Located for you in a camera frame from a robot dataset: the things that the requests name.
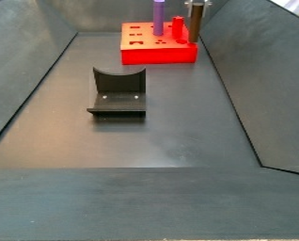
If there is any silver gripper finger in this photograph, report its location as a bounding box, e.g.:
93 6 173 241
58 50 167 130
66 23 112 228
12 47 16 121
184 0 193 17
203 0 212 15

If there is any brown hexagon peg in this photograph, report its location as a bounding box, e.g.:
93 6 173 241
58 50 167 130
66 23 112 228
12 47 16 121
188 2 203 42

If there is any red peg board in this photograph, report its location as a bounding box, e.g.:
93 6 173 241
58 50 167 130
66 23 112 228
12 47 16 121
120 22 197 65

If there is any red star-shaped peg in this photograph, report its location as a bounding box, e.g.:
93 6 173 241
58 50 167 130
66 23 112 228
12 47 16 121
172 16 183 40

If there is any purple cylinder peg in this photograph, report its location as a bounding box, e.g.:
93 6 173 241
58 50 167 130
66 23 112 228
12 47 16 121
153 0 164 36

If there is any black curved holder stand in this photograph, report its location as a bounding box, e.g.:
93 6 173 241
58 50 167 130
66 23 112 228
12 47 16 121
86 68 145 115

